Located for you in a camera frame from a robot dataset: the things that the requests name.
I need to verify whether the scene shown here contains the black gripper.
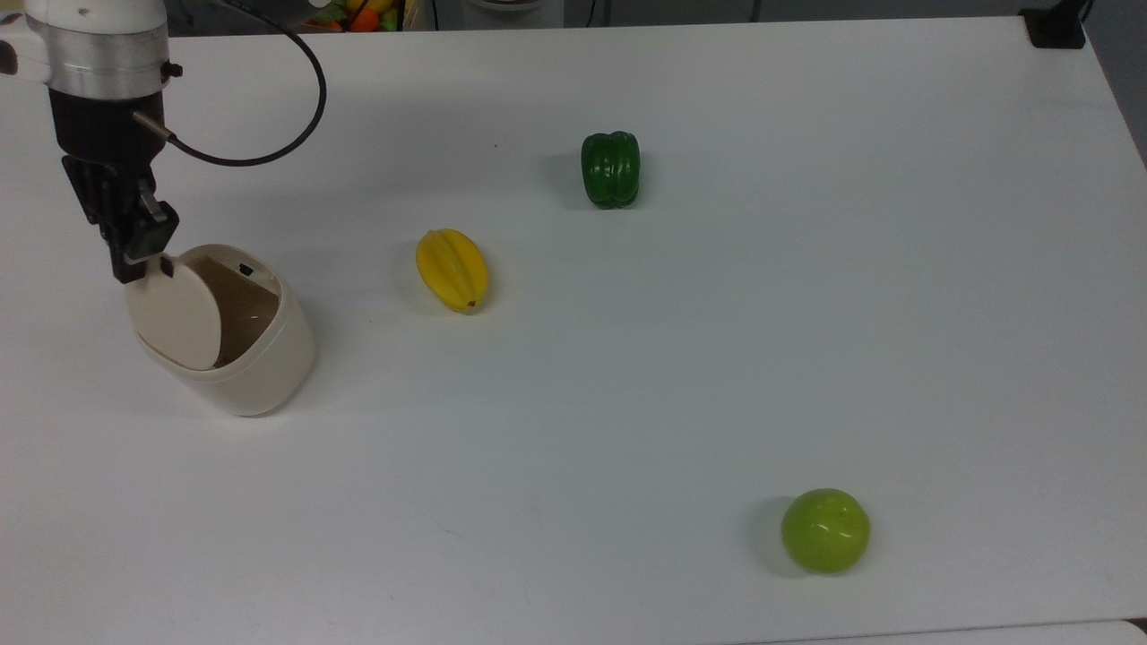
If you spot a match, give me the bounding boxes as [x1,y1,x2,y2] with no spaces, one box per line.
[47,85,180,285]

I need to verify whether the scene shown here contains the cream garbage bin with lid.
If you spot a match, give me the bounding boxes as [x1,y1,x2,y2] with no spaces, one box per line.
[123,244,318,418]

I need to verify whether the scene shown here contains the yellow toy starfruit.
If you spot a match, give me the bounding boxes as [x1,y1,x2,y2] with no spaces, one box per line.
[415,228,491,314]

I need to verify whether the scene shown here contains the basket of toy fruit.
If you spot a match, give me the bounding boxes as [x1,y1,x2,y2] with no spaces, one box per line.
[300,0,410,34]

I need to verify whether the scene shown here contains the dark green toy bell pepper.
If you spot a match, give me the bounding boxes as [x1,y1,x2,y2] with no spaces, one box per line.
[580,131,642,211]

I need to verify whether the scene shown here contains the light green toy apple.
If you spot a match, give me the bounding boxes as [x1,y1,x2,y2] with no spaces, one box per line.
[780,487,873,576]

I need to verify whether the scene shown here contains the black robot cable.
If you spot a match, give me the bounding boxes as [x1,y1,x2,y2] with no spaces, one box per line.
[134,0,329,169]

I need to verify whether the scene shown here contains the black camera stand clamp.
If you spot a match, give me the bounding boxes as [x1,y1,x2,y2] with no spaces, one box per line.
[1020,0,1091,51]

